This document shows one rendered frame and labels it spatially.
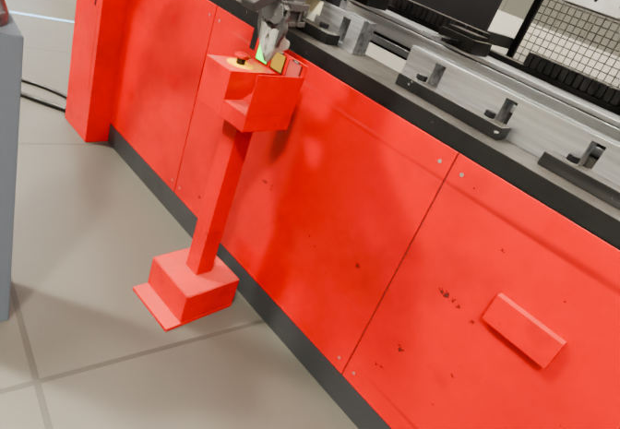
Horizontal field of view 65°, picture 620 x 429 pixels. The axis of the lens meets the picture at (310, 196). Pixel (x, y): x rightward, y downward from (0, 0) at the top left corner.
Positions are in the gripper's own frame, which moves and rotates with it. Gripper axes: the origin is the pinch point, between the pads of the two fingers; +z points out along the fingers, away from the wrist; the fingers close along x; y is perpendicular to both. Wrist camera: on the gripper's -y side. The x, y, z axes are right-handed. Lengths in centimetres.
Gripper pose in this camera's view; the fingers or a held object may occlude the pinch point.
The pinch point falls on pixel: (264, 56)
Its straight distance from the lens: 122.1
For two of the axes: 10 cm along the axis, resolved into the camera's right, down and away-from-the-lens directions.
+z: -2.6, 8.2, 5.1
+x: -6.7, -5.4, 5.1
